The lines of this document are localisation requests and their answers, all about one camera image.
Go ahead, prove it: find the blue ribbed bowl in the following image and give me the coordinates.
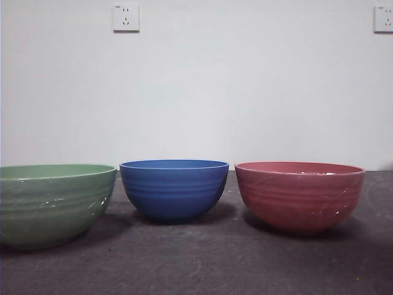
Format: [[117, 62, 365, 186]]
[[119, 159, 230, 224]]

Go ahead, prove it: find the green ribbed bowl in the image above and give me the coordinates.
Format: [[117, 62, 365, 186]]
[[0, 163, 118, 250]]

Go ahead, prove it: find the white wall socket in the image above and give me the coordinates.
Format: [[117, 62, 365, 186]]
[[112, 4, 141, 33], [373, 5, 393, 34]]

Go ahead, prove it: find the red ribbed bowl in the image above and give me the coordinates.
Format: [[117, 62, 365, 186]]
[[234, 160, 367, 237]]

